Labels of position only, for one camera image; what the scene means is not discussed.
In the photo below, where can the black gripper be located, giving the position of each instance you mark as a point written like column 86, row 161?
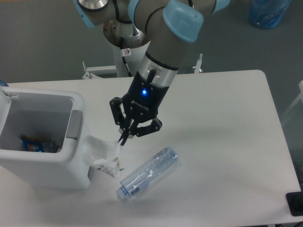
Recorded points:
column 141, row 104

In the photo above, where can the white paper wrapper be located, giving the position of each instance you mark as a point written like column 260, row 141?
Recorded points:
column 102, row 155

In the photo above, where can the clear plastic water bottle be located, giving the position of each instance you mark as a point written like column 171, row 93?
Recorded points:
column 140, row 178

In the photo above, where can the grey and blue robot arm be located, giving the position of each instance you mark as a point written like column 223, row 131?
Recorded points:
column 169, row 27

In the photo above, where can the white trash can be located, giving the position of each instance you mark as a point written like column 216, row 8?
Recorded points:
column 52, row 115

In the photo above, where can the orange blue snack wrapper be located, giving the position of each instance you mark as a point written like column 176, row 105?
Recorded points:
column 37, row 145

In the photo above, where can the blue plastic bag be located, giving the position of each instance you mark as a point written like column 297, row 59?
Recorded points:
column 267, row 14

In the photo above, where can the black device at table edge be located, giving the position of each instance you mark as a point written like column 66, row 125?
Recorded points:
column 295, row 203

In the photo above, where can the white base frame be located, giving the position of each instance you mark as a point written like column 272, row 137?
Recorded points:
column 99, row 72

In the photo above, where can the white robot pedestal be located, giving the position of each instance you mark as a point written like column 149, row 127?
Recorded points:
column 127, row 54

